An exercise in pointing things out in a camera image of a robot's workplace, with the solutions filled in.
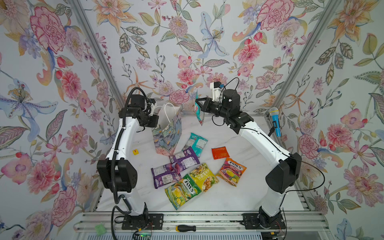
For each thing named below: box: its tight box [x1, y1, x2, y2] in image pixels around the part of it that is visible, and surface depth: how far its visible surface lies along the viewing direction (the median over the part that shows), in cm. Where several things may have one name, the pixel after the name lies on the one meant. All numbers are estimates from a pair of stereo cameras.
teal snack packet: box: [181, 132, 209, 158], surface depth 103 cm
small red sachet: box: [211, 146, 230, 160], surface depth 100 cm
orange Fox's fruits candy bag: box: [216, 157, 247, 188], surface depth 90 cm
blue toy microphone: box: [269, 107, 282, 138], surface depth 92 cm
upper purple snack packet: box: [168, 146, 201, 170], surface depth 95 cm
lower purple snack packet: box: [151, 162, 182, 189], surface depth 90 cm
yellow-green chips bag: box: [189, 163, 220, 192], surface depth 87 cm
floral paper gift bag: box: [151, 102, 182, 156], surface depth 90 cm
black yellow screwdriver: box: [175, 225, 226, 232], surface depth 73 cm
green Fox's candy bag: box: [165, 174, 203, 210], surface depth 84 cm
